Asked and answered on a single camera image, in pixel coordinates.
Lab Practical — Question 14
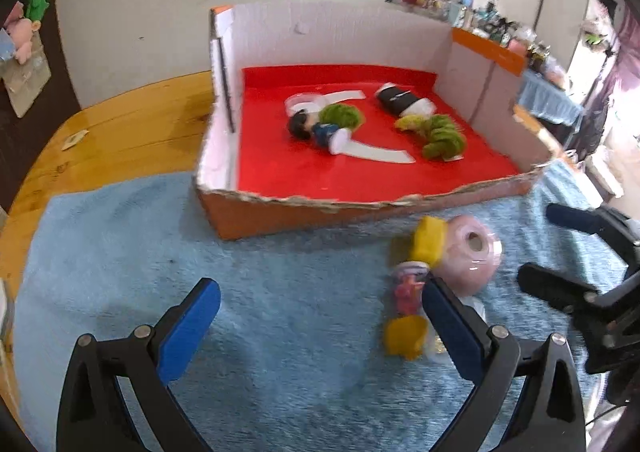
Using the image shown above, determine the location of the blue cloth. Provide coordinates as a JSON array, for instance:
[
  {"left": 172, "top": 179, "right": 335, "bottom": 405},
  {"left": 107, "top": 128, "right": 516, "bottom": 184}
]
[{"left": 517, "top": 72, "right": 583, "bottom": 125}]

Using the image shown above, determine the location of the purple curtain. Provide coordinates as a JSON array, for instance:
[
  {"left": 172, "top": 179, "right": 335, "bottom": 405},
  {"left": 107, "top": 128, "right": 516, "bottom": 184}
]
[{"left": 585, "top": 6, "right": 640, "bottom": 157}]

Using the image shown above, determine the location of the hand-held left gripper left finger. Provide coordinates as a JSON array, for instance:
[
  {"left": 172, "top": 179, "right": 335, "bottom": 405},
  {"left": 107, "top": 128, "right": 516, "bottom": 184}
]
[{"left": 56, "top": 277, "right": 222, "bottom": 452}]

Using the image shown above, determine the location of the large green plush toy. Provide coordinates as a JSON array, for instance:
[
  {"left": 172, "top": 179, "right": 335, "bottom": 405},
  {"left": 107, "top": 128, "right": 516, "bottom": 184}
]
[{"left": 419, "top": 114, "right": 468, "bottom": 161}]

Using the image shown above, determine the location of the clear round lid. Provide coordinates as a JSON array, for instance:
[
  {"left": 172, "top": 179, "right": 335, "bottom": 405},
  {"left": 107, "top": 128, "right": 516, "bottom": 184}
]
[{"left": 285, "top": 92, "right": 323, "bottom": 115}]

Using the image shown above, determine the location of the pink hanging plush toy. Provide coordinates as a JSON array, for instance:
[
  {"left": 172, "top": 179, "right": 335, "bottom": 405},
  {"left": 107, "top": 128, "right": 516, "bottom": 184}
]
[{"left": 5, "top": 14, "right": 43, "bottom": 65}]

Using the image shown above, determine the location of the dark-haired figurine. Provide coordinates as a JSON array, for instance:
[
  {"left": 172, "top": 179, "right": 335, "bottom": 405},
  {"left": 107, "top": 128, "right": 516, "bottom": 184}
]
[{"left": 287, "top": 109, "right": 355, "bottom": 155}]

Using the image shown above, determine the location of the blue fuzzy towel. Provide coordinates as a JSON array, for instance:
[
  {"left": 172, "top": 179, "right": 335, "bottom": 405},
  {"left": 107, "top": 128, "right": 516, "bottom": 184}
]
[{"left": 12, "top": 159, "right": 631, "bottom": 452}]

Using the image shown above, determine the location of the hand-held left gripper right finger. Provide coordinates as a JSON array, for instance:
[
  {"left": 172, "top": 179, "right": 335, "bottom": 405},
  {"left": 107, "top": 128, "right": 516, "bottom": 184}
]
[{"left": 422, "top": 276, "right": 587, "bottom": 452}]

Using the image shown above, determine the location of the orange cardboard box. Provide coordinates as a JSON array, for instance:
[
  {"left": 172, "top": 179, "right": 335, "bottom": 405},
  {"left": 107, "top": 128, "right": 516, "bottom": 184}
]
[{"left": 192, "top": 3, "right": 563, "bottom": 241}]

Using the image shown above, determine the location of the black and white plush toy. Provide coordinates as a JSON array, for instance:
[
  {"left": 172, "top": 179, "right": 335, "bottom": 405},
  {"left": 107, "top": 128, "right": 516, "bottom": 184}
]
[{"left": 375, "top": 84, "right": 435, "bottom": 119}]

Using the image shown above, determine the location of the cluttered shelf of bottles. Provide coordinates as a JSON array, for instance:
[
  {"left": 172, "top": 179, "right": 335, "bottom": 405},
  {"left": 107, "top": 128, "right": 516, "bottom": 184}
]
[{"left": 440, "top": 0, "right": 571, "bottom": 87}]

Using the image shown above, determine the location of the yellow round lid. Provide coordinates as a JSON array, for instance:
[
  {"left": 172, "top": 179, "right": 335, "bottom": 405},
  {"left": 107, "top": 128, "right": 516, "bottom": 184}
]
[{"left": 411, "top": 217, "right": 448, "bottom": 267}]

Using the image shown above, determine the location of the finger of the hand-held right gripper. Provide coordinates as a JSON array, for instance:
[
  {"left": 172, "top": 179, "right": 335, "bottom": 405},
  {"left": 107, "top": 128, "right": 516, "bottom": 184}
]
[
  {"left": 516, "top": 262, "right": 616, "bottom": 317},
  {"left": 545, "top": 202, "right": 640, "bottom": 247}
]

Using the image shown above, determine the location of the small green plush toy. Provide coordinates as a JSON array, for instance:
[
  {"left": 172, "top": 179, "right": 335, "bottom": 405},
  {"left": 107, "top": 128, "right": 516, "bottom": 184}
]
[{"left": 320, "top": 103, "right": 365, "bottom": 130}]

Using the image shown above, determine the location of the small paper card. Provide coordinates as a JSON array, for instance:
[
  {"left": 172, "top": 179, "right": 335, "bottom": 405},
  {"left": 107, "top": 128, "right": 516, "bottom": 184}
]
[{"left": 62, "top": 130, "right": 90, "bottom": 151}]

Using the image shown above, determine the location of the pink round device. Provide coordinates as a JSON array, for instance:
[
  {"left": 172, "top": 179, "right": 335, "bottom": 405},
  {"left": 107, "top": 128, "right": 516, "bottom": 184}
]
[{"left": 435, "top": 215, "right": 503, "bottom": 297}]

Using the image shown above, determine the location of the clear plastic pouch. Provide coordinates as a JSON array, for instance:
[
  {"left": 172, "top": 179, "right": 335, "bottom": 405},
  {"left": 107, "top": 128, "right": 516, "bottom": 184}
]
[{"left": 2, "top": 46, "right": 52, "bottom": 119}]

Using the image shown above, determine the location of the yellow-green plush toy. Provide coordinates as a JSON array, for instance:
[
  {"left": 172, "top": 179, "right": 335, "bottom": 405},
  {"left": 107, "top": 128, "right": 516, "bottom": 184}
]
[{"left": 395, "top": 114, "right": 428, "bottom": 133}]

